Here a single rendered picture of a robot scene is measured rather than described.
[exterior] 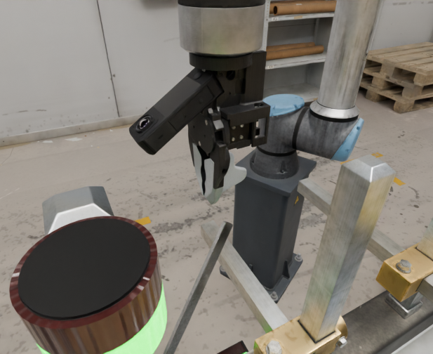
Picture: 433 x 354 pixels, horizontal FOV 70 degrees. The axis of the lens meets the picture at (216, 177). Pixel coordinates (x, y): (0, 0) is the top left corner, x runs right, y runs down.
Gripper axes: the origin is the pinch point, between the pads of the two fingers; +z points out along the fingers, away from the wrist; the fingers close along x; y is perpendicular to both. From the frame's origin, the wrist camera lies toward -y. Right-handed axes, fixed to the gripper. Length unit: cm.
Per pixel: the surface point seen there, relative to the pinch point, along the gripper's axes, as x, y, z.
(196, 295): -10.5, -6.9, 5.2
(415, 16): 217, 392, 24
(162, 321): -23.1, -14.1, -13.5
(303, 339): -17.6, 5.8, 15.2
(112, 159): 189, 13, 97
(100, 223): -19.1, -15.5, -17.4
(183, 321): -11.4, -9.2, 7.7
